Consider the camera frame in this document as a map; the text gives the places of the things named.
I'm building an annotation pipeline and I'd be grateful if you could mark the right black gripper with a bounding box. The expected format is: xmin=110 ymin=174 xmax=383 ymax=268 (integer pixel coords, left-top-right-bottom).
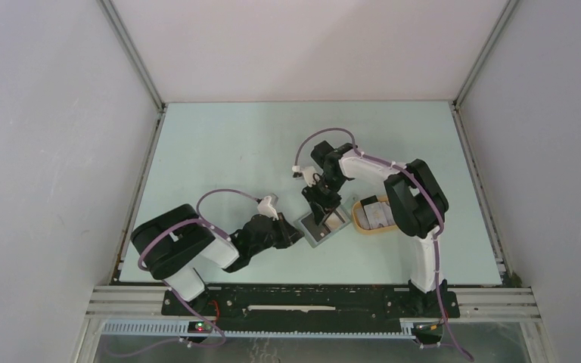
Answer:
xmin=301 ymin=175 xmax=347 ymax=227

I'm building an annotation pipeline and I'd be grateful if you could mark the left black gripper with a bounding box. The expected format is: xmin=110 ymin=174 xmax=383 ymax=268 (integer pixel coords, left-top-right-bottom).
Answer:
xmin=250 ymin=212 xmax=304 ymax=256

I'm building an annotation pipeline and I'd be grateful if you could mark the black vip card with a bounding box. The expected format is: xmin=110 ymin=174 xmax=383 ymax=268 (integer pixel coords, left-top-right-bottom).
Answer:
xmin=359 ymin=196 xmax=380 ymax=208
xmin=301 ymin=213 xmax=331 ymax=242

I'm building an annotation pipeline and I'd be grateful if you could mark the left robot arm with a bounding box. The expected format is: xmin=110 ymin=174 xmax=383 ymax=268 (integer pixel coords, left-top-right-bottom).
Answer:
xmin=130 ymin=204 xmax=304 ymax=315

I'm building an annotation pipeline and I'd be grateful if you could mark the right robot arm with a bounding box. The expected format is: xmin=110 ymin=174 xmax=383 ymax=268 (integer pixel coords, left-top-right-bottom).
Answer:
xmin=292 ymin=141 xmax=449 ymax=316

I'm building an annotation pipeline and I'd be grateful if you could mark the orange plastic tray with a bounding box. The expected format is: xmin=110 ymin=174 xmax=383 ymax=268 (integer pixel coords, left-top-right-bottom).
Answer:
xmin=352 ymin=195 xmax=398 ymax=234

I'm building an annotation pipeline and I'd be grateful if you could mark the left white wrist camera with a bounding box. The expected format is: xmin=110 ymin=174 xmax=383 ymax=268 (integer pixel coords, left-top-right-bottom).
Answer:
xmin=257 ymin=194 xmax=279 ymax=220

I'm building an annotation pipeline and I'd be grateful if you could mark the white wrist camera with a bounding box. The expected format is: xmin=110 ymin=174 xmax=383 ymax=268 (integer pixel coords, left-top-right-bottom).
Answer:
xmin=257 ymin=194 xmax=279 ymax=220
xmin=292 ymin=165 xmax=321 ymax=187

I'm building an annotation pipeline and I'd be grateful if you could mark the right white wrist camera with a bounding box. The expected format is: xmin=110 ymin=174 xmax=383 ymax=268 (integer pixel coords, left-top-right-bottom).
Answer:
xmin=292 ymin=165 xmax=321 ymax=187

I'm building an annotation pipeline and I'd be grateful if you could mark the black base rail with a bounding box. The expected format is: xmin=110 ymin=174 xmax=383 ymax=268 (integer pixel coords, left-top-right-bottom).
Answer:
xmin=161 ymin=284 xmax=461 ymax=334

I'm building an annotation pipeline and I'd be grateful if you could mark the aluminium frame rail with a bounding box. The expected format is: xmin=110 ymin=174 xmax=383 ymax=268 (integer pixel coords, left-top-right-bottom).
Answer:
xmin=86 ymin=285 xmax=541 ymax=339

